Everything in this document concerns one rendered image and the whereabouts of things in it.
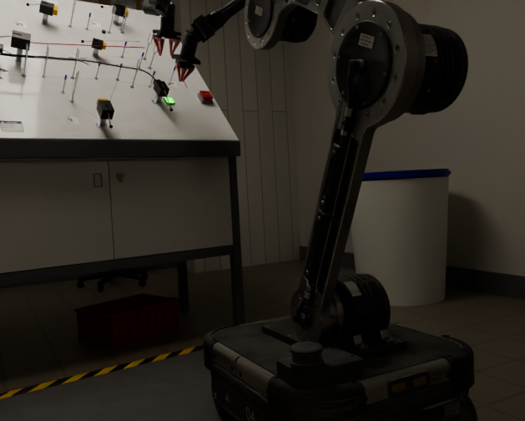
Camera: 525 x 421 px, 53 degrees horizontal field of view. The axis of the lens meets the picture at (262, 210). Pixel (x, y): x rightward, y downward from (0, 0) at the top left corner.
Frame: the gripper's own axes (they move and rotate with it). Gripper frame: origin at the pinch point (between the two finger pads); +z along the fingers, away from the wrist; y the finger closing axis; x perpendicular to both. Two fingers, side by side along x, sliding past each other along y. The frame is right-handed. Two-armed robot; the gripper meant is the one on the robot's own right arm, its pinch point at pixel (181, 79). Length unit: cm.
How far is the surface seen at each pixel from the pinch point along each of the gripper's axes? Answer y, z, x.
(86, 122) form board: 35.3, 20.7, -3.9
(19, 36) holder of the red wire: 50, 3, -41
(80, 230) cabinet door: 44, 51, 23
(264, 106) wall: -182, 89, -135
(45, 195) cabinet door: 55, 40, 13
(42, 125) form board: 52, 21, -3
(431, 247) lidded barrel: -120, 53, 78
